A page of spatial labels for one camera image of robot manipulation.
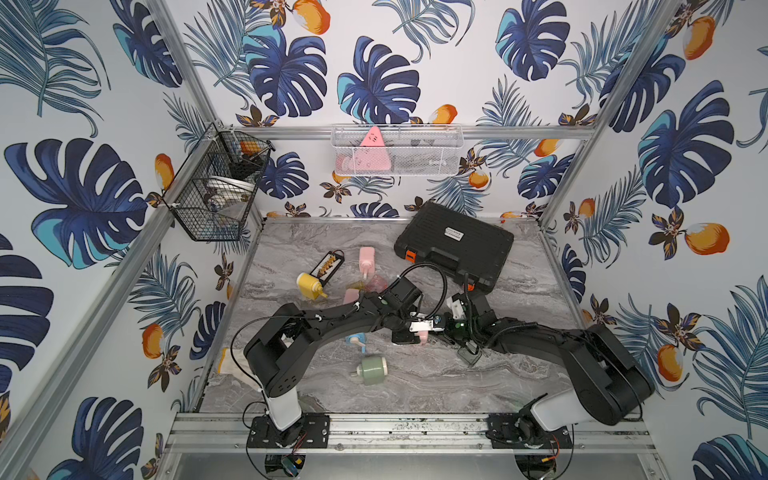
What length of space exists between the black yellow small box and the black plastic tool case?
210 mm

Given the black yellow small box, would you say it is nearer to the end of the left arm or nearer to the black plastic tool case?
the black plastic tool case

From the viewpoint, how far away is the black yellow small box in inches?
41.4

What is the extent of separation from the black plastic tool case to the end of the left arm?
30 centimetres

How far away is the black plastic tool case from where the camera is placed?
1.01 m

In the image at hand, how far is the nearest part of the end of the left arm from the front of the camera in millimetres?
674

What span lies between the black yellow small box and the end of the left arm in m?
0.36
